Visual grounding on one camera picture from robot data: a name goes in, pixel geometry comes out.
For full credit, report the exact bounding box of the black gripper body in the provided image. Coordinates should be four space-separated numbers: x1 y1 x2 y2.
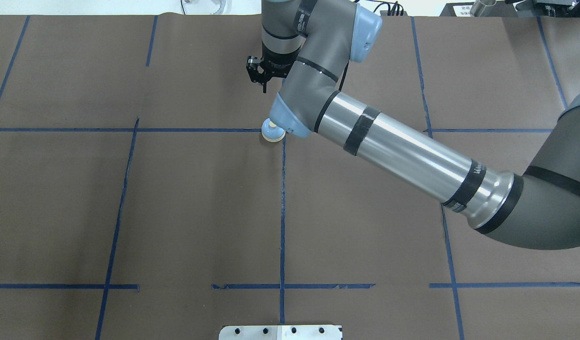
262 57 290 79

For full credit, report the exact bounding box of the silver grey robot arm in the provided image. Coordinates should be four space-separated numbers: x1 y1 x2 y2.
261 0 580 250

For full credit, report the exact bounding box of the silver metal cylinder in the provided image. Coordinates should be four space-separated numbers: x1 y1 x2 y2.
470 0 497 17

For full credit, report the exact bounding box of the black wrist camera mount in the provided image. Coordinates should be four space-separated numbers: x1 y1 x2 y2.
246 56 268 86

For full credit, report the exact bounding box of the white camera stand post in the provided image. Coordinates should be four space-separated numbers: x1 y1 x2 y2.
219 324 344 340

